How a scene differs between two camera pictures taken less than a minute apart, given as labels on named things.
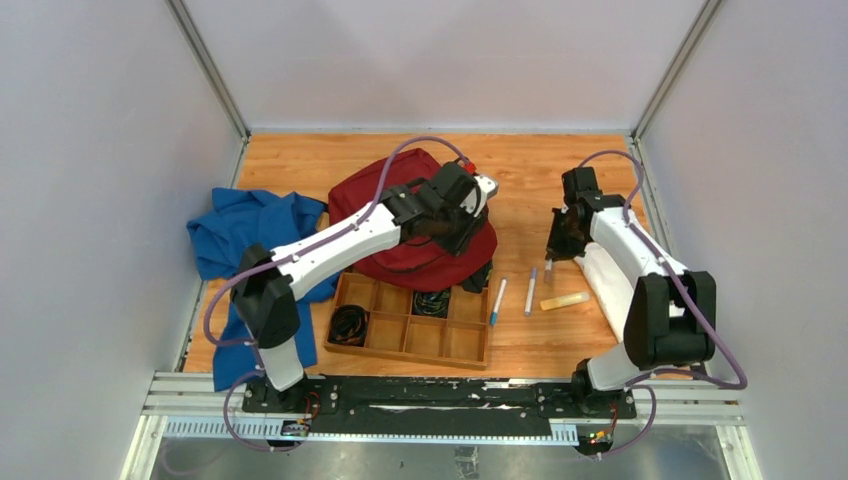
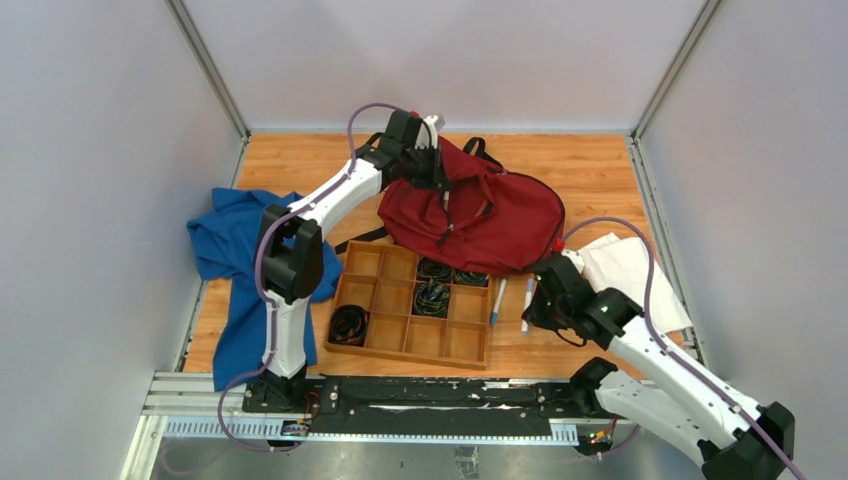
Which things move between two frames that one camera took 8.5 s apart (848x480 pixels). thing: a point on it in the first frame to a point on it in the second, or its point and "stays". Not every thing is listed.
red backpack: x=417 y=267 to x=483 y=218
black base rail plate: x=434 y=406 stays
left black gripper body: x=460 y=234 to x=432 y=173
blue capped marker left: x=493 y=315 stays
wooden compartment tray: x=370 y=315 stays
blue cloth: x=238 y=219 stays
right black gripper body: x=565 y=241 to x=548 y=313
